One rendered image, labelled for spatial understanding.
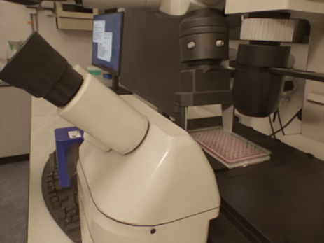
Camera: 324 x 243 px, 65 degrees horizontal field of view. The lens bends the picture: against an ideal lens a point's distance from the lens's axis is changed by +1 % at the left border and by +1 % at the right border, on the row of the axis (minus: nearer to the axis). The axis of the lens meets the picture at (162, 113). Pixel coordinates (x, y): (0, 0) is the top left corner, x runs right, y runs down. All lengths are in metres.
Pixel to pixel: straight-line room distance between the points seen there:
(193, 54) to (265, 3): 0.15
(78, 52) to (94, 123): 2.68
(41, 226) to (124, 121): 0.42
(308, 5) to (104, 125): 0.26
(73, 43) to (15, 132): 1.08
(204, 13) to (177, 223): 0.33
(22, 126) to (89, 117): 2.18
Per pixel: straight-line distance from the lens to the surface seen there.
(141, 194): 0.23
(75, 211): 0.60
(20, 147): 2.47
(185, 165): 0.23
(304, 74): 0.33
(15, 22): 2.87
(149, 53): 0.82
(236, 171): 0.38
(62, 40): 2.87
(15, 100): 2.34
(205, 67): 0.44
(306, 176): 0.42
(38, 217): 0.64
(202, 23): 0.44
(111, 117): 0.23
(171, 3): 0.52
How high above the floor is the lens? 1.14
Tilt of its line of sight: 17 degrees down
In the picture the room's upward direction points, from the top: 3 degrees clockwise
